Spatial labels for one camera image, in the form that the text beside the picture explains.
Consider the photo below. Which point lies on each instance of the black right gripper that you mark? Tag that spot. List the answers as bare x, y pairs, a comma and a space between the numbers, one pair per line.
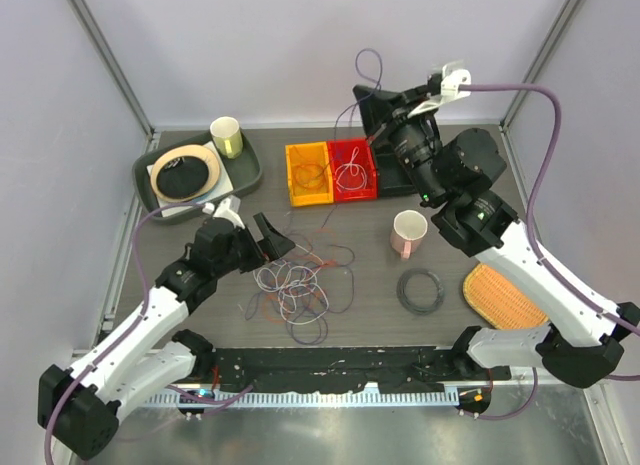
375, 111

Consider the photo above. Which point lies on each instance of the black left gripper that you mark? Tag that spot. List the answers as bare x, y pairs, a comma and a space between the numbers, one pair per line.
273, 244

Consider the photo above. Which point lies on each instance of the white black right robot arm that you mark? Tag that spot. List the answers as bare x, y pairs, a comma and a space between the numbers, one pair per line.
581, 343

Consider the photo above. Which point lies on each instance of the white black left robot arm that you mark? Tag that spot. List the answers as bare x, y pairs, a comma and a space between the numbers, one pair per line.
83, 406

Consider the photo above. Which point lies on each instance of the red plastic bin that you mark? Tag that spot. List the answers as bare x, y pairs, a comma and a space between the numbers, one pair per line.
352, 169

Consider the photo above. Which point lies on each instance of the black plastic bin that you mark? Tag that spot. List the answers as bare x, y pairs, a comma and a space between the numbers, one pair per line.
392, 180

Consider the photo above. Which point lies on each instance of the white square board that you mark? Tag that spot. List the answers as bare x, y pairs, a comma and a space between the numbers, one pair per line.
223, 185

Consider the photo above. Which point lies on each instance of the yellow plastic bin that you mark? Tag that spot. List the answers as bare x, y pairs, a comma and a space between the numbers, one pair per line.
309, 177

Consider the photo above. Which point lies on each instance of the black round disc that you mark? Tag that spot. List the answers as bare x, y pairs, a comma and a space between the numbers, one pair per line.
182, 178

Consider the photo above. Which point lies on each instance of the beige wooden plate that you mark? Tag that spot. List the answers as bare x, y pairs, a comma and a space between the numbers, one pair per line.
192, 150

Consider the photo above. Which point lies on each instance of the cream yellow cup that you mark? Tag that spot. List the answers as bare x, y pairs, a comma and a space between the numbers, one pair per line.
226, 135

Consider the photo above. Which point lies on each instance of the pink white mug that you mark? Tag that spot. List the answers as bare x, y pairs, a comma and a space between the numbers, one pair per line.
408, 231

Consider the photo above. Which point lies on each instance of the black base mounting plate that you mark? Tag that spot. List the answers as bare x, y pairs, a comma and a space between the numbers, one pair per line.
338, 370

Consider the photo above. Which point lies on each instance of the orange woven mat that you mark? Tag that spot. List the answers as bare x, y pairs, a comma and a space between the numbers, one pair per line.
499, 302

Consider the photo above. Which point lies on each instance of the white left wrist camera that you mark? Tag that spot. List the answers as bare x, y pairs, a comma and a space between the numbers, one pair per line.
227, 209

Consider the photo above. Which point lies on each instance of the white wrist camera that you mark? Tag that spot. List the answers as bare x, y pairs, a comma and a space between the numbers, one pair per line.
227, 209
445, 86

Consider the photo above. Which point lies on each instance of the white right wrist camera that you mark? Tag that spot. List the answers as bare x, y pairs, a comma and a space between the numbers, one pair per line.
445, 86

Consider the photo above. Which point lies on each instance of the aluminium rail frame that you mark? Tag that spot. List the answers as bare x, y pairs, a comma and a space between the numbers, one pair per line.
350, 392

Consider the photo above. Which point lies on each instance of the aluminium corner post right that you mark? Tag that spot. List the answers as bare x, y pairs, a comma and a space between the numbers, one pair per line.
552, 40

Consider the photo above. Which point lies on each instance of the aluminium corner post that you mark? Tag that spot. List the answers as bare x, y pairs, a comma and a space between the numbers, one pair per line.
552, 40
101, 45

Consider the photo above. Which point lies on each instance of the aluminium corner post left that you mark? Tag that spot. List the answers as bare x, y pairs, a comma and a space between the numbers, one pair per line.
101, 45

